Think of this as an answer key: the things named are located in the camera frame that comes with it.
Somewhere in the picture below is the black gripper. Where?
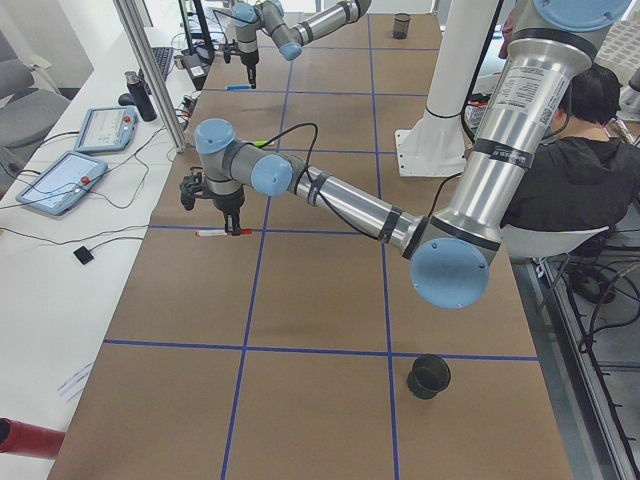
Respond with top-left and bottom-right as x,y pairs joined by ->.
222,29 -> 259,89
179,171 -> 245,236

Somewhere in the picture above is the blue highlighter marker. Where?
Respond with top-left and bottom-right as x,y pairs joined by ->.
225,84 -> 252,91

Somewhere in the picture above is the red whiteboard marker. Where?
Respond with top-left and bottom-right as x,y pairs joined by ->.
194,229 -> 253,238

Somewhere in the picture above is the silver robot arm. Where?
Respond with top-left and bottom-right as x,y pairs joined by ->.
180,1 -> 626,309
231,0 -> 371,89

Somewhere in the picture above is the black keyboard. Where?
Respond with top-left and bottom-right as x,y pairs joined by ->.
151,46 -> 174,80

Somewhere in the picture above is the black water bottle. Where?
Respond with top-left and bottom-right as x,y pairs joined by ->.
125,71 -> 157,122

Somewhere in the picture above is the robot teach pendant far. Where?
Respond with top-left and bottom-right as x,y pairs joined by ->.
74,106 -> 138,154

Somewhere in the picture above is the robot teach pendant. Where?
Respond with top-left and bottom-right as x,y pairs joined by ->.
15,151 -> 108,216
74,106 -> 138,154

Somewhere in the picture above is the small black puck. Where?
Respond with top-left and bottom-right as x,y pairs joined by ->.
73,246 -> 94,265

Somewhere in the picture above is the black mesh pen cup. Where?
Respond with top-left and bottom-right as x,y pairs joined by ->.
392,12 -> 411,40
407,354 -> 451,400

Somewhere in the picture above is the robot teach pendant near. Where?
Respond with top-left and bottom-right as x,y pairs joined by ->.
15,151 -> 108,216

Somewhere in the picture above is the white chair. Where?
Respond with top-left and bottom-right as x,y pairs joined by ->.
501,223 -> 612,314

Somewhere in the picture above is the red cylinder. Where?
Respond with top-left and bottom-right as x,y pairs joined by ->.
1,418 -> 66,460

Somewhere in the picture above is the seated person in black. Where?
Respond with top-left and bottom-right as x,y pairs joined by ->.
501,64 -> 639,231

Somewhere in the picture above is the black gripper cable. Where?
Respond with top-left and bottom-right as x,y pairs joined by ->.
259,123 -> 386,241

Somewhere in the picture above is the aluminium frame post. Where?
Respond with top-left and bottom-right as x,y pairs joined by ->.
113,0 -> 186,153

